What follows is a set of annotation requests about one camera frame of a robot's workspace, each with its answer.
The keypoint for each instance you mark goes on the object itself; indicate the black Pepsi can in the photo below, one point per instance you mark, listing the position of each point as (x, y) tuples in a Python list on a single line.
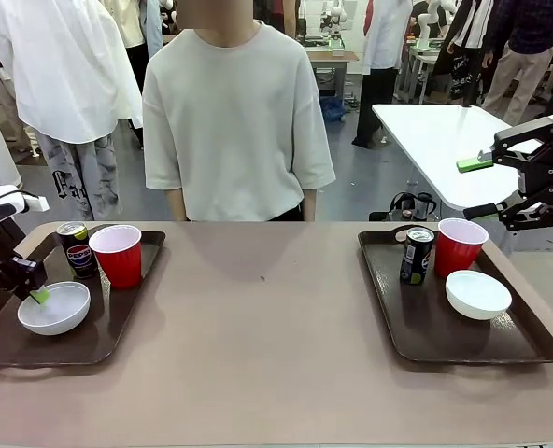
[(78, 256), (416, 259)]

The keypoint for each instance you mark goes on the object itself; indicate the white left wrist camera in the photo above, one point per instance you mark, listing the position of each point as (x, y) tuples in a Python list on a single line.
[(36, 203)]

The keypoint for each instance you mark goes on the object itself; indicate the red plastic cup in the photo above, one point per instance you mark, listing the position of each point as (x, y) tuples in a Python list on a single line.
[(458, 252), (120, 261)]

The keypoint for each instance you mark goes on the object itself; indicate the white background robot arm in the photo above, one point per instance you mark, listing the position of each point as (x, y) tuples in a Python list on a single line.
[(430, 18), (335, 16)]

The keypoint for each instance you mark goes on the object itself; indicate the bystander in dark shirt, khaki trousers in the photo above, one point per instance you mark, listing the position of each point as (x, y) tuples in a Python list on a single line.
[(519, 51)]

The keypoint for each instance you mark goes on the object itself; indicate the white bowl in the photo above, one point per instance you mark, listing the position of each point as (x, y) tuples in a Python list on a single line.
[(57, 312), (479, 294)]

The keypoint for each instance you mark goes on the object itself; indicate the wooden background table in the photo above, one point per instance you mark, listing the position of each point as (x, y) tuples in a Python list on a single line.
[(335, 58)]

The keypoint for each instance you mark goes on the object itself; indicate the brown plastic tray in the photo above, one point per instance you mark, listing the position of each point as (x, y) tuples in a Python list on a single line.
[(117, 322), (421, 322)]

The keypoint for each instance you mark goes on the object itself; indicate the person's right forearm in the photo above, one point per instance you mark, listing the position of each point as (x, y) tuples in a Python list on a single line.
[(176, 205)]

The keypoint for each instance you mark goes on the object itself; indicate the person's left forearm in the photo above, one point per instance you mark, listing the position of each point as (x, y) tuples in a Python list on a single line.
[(309, 205)]

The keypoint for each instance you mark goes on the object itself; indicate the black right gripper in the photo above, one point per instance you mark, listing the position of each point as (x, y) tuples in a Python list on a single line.
[(552, 172)]

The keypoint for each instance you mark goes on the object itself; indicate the white side table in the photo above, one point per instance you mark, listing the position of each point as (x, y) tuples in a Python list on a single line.
[(435, 140)]

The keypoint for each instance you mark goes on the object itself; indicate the bystander in white shirt, black trousers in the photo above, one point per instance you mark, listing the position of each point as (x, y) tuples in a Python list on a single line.
[(381, 60)]

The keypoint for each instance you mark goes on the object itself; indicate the person in beige t-shirt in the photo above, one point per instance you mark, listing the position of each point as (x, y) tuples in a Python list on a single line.
[(236, 121)]

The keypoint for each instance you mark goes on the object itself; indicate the bystander in striped black jacket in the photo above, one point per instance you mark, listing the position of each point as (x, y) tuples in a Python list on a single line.
[(463, 51)]

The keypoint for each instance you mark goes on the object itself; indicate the bystander in white loose shirt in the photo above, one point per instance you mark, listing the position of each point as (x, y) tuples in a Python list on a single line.
[(66, 74)]

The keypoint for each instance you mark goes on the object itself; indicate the green-topped background table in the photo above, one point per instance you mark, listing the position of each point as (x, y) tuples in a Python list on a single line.
[(421, 60)]

